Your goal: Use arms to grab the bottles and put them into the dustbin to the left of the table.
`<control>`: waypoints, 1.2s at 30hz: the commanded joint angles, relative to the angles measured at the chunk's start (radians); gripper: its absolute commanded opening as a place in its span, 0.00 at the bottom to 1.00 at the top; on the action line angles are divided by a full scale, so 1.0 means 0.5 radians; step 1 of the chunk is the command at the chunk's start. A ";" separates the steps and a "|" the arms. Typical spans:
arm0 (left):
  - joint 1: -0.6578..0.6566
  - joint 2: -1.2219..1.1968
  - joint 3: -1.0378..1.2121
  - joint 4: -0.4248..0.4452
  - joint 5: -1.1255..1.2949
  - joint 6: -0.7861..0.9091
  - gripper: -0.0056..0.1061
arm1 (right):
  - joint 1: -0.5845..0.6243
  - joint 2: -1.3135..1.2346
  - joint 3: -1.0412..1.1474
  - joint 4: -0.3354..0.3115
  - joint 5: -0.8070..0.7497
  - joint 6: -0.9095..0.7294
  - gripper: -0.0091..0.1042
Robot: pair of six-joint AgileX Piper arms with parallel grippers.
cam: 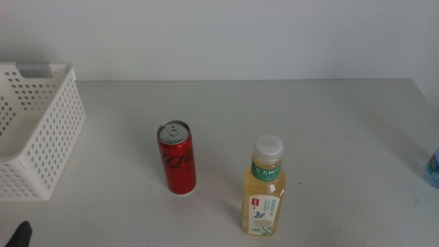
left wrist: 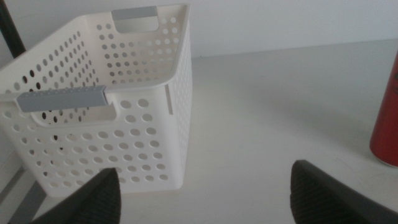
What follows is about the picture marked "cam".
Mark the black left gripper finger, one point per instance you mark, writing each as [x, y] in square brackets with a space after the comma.
[22, 236]

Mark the red soda can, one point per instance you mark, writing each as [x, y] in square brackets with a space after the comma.
[178, 164]

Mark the yellow tea bottle green label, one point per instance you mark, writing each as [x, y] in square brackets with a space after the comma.
[263, 185]

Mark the small clear water bottle blue cap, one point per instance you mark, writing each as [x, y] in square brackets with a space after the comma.
[433, 171]

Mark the white perforated plastic basket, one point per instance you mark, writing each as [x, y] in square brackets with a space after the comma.
[41, 137]

